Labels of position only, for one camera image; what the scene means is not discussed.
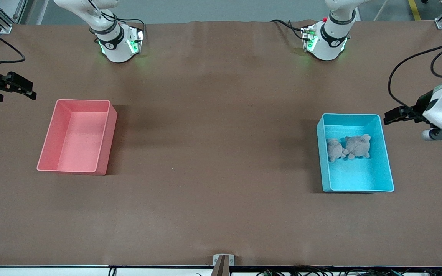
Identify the plain grey plush toy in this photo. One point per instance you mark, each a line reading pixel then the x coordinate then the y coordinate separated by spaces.
pixel 358 146

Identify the pink plastic box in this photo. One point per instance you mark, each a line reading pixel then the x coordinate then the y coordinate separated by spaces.
pixel 75 145

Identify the grey plush toy white face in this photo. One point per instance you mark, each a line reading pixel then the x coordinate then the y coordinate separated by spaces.
pixel 335 150

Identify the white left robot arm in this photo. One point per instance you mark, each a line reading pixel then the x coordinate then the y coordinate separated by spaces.
pixel 332 42

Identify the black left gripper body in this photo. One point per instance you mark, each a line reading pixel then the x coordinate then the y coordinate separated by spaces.
pixel 422 104

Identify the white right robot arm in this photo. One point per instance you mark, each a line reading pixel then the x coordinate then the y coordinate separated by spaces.
pixel 115 42

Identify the blue plastic box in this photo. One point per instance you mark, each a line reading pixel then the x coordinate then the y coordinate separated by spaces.
pixel 353 176

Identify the small metal table bracket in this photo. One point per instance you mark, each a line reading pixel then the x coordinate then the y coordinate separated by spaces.
pixel 216 260

